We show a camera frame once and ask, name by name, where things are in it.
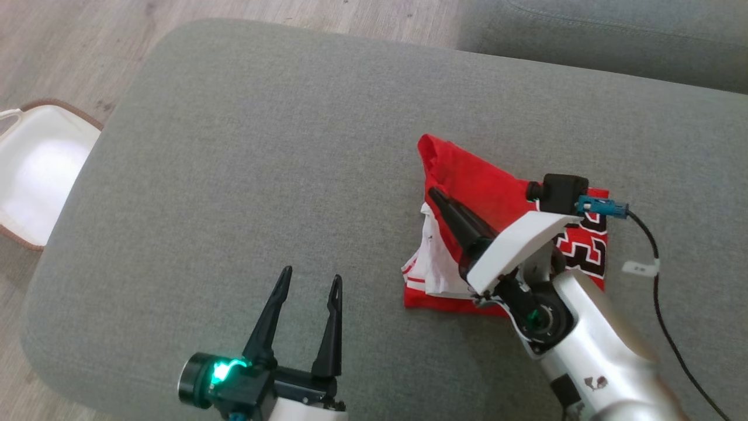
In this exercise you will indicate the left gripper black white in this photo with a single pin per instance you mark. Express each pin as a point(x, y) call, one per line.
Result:
point(196, 380)

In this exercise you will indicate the red white basketball jersey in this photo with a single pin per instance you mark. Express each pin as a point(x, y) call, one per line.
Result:
point(485, 187)

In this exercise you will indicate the white laundry basket brown rim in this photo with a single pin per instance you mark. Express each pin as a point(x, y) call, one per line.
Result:
point(41, 169)

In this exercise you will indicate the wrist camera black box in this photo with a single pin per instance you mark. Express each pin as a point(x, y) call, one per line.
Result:
point(248, 394)
point(564, 193)

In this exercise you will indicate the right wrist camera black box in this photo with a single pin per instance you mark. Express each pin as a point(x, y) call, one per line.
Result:
point(564, 193)

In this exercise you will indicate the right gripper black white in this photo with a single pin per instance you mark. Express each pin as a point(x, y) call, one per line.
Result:
point(514, 245)

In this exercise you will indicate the large grey sofa seat cushion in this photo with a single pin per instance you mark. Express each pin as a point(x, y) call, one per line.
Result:
point(263, 146)

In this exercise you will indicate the right robot arm silver white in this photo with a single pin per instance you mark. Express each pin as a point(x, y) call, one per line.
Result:
point(596, 362)

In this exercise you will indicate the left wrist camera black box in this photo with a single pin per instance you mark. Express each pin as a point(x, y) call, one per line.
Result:
point(248, 394)

